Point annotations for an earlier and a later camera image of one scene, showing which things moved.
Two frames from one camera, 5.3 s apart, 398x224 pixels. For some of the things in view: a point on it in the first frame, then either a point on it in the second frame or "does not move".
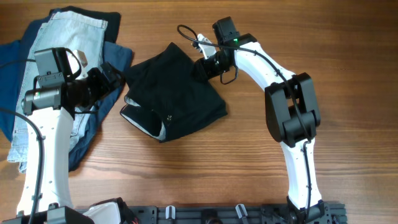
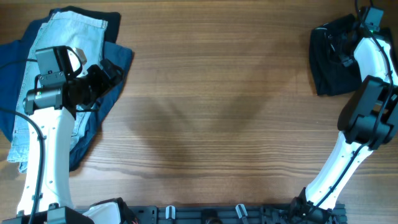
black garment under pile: x=111 y=30 does not move
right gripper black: x=203 y=71 -> x=346 y=60
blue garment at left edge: x=13 y=58 does not move
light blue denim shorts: x=83 y=33 does not move
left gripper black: x=96 y=75 does not move
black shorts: x=168 y=95 -> x=332 y=51
